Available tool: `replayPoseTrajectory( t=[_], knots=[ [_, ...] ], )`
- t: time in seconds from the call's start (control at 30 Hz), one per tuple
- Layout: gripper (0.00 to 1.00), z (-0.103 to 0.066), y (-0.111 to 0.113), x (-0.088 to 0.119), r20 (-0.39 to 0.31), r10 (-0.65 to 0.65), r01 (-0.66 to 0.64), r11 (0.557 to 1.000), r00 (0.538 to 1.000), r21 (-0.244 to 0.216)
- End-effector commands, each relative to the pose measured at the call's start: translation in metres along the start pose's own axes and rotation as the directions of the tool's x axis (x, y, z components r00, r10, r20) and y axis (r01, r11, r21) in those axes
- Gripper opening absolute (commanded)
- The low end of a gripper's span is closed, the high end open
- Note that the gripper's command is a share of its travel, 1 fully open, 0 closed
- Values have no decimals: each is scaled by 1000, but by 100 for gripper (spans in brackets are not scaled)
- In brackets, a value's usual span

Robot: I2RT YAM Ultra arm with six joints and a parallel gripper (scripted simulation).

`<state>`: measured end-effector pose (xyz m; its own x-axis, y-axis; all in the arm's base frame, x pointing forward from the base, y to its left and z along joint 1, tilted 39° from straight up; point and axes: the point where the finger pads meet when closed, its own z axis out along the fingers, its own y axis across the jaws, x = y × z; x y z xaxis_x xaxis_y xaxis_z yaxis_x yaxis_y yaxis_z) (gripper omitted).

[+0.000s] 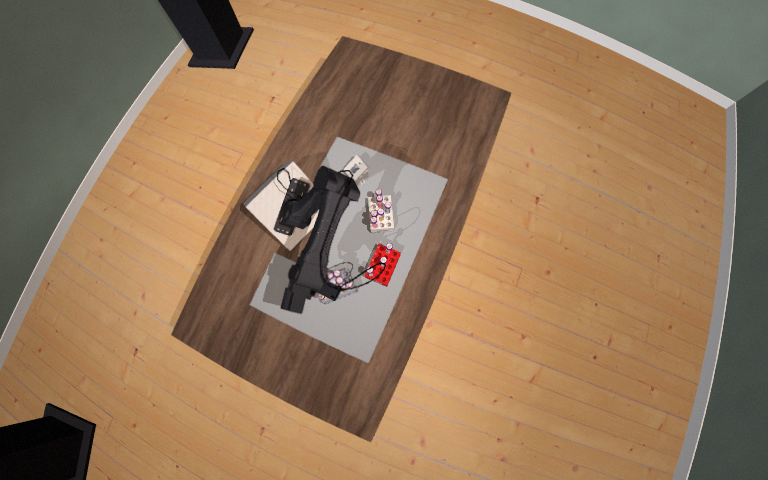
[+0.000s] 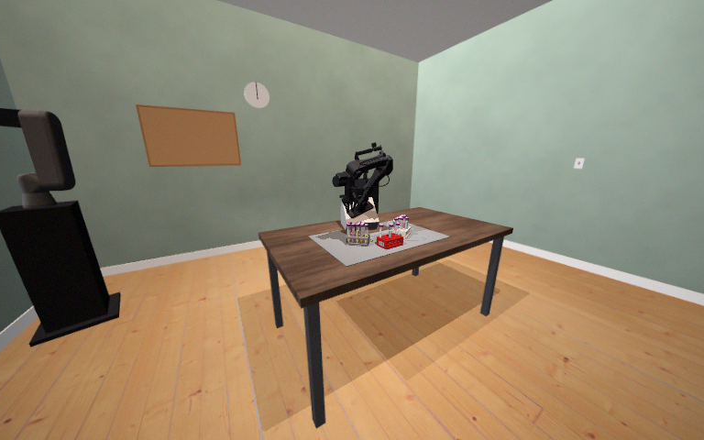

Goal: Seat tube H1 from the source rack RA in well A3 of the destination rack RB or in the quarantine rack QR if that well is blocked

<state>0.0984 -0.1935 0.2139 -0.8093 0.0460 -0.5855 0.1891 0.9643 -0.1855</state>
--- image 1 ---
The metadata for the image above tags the white tube rack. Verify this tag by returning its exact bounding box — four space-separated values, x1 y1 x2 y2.
368 195 394 233

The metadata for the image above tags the cream square panel with done button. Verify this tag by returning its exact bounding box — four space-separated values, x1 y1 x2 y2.
343 155 369 185

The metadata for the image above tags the red tube rack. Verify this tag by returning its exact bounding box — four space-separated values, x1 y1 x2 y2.
365 244 401 287

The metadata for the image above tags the grey bench mat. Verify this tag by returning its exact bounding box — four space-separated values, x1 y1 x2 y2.
250 137 448 363

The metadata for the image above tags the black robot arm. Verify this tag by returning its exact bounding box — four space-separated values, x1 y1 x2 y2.
274 166 360 314

